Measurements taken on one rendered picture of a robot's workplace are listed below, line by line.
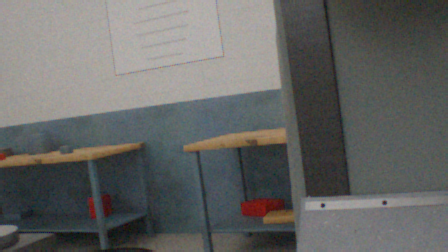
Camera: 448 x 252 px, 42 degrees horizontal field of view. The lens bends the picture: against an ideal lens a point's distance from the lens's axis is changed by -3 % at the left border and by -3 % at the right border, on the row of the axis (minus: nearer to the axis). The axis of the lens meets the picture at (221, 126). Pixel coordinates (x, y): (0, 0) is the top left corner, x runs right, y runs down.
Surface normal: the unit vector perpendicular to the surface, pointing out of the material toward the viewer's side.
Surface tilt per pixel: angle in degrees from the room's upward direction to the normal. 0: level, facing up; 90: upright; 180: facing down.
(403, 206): 63
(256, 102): 90
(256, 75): 90
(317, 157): 90
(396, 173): 90
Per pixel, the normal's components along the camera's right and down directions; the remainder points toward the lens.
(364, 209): -0.49, -0.34
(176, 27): -0.48, 0.11
